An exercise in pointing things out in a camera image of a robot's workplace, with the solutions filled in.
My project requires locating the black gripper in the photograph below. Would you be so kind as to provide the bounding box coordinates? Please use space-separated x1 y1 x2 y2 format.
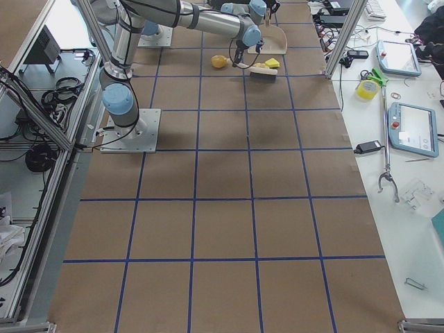
231 40 264 68
266 0 280 15

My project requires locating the croissant toy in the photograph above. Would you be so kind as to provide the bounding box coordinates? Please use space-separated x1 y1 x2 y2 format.
253 62 270 69

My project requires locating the yellow potato toy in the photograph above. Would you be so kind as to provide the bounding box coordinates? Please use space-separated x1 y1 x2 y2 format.
211 55 231 69

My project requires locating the beige hand brush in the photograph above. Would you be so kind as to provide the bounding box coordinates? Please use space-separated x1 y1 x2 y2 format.
237 62 278 83

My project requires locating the beige plastic dustpan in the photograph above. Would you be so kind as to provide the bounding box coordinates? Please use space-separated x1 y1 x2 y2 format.
259 14 287 55

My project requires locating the yellow sponge piece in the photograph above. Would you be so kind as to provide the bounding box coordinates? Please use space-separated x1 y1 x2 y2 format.
264 58 280 69

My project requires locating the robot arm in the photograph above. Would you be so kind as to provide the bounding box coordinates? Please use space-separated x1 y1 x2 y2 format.
216 0 281 24
75 1 266 144

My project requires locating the yellow tape roll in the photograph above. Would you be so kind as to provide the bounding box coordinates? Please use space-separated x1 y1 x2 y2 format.
356 80 379 101

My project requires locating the blue teach pendant far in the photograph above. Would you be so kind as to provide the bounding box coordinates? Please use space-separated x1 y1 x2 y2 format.
376 40 422 77

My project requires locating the blue teach pendant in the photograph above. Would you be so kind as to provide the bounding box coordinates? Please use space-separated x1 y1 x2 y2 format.
376 40 422 77
388 102 439 157

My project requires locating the black power adapter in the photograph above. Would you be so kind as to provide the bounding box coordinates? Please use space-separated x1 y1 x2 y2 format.
354 140 384 155

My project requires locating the blue teach pendant near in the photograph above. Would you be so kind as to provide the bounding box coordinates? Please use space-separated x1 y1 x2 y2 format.
388 102 439 157

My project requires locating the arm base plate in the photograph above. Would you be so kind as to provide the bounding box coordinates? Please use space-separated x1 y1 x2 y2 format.
138 22 173 48
99 109 161 153

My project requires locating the aluminium frame post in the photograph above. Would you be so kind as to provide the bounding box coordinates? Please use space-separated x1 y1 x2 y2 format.
325 0 366 79

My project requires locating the green handled grabber tool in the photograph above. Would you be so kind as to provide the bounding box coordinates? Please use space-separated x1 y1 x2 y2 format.
366 67 400 203

